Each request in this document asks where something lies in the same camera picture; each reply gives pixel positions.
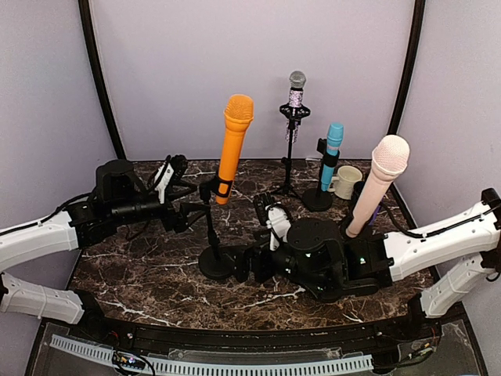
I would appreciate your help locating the light blue microphone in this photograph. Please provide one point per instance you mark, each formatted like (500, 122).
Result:
(331, 154)

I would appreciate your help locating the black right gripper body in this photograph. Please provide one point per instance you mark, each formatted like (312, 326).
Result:
(264, 272)

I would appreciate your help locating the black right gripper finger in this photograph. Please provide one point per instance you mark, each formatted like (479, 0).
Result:
(240, 252)
(240, 269)

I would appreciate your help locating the cream ceramic mug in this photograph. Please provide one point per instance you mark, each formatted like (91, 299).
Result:
(342, 183)

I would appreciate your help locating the black enclosure frame post right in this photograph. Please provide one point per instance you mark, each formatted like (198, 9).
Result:
(408, 66)

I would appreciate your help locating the purple microphone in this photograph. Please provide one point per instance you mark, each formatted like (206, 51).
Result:
(374, 216)

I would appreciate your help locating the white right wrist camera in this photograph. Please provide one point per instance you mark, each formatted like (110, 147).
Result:
(275, 217)

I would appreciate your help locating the black round-base stand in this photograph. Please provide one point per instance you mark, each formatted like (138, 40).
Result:
(314, 199)
(210, 262)

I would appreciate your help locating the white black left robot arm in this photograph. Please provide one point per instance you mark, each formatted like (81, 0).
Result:
(119, 198)

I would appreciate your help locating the dark blue ceramic mug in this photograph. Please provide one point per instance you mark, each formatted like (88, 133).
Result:
(355, 194)

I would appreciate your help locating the pink microphone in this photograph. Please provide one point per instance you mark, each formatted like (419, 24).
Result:
(389, 160)

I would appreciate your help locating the small circuit board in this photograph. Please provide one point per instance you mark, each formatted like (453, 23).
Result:
(126, 361)

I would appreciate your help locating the black round-base stand, blue mic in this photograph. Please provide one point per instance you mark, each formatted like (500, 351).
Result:
(314, 199)

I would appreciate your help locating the black enclosure frame post left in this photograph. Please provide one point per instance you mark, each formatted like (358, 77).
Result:
(91, 46)

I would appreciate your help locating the white slotted cable duct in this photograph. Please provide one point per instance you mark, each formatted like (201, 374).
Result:
(208, 363)

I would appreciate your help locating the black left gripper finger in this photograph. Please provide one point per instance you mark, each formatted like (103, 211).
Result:
(189, 207)
(197, 221)

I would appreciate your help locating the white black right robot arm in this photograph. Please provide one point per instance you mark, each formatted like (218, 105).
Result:
(316, 255)

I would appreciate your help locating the black tripod microphone stand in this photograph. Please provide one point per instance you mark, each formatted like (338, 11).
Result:
(294, 116)

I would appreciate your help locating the orange microphone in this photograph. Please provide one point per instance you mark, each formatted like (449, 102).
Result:
(238, 114)

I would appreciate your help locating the black enclosure frame post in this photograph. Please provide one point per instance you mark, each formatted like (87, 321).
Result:
(408, 66)
(91, 46)

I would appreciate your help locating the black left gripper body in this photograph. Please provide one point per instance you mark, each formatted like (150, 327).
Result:
(171, 220)

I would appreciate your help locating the black table edge rail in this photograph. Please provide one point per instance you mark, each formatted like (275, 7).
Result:
(374, 337)

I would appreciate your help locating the glitter silver microphone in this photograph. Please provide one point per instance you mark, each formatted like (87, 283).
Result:
(297, 82)

